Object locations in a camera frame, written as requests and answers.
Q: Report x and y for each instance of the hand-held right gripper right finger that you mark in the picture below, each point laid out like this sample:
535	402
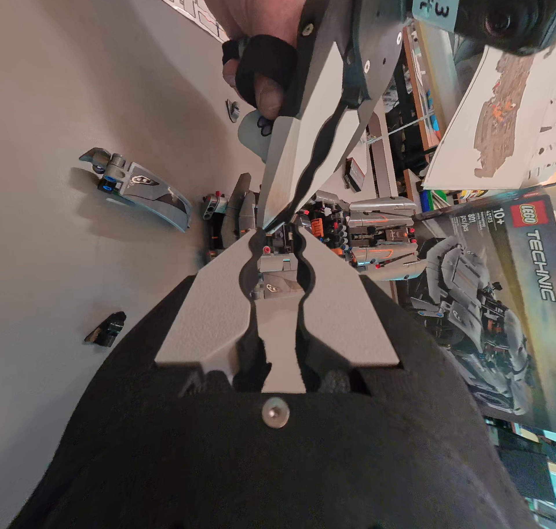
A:
347	316

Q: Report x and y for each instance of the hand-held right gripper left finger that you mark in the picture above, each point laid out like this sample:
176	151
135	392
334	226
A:
204	316

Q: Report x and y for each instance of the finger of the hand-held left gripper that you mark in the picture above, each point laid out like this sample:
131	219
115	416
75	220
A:
343	147
295	147

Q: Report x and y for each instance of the grey lego car model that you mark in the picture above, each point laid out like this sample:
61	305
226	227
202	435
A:
373	234

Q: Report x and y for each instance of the small grey lego piece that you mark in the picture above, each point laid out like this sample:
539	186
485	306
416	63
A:
233	110

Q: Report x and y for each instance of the black lego piece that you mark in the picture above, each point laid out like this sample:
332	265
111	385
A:
106	331

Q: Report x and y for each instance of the grey lego car body panel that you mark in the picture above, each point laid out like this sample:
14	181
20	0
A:
147	190

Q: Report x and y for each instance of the lego set box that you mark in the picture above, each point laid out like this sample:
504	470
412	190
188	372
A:
486	286

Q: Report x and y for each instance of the small dark red box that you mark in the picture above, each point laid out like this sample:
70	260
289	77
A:
355	174

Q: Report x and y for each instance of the white side table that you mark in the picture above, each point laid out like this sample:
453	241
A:
382	155

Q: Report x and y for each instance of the wooden shelf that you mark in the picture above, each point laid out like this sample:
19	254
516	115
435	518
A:
423	103

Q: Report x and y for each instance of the instruction booklet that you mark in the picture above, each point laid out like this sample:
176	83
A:
491	121

